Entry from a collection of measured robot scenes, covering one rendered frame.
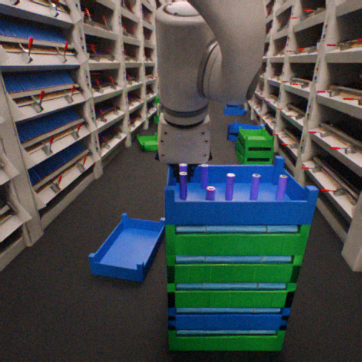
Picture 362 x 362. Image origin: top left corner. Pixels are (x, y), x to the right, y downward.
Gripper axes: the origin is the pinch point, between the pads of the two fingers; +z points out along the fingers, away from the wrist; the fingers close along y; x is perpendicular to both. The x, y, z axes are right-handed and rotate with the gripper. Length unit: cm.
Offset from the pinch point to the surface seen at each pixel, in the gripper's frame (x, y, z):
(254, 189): -1.5, 16.6, 4.5
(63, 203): 41, -62, 69
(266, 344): -27, 22, 38
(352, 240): 7, 63, 46
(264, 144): 99, 58, 78
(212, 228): -11.2, 6.0, 5.3
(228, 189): -1.6, 10.5, 4.2
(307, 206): -9.6, 24.6, -0.2
